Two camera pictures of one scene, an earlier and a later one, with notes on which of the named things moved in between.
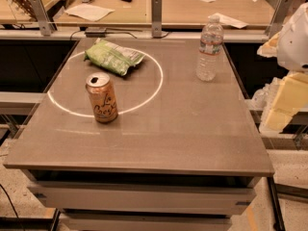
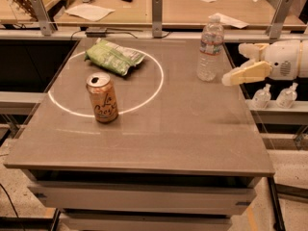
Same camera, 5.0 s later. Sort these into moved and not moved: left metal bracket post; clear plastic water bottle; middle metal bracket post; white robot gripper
Moved: white robot gripper
Not moved: clear plastic water bottle; left metal bracket post; middle metal bracket post
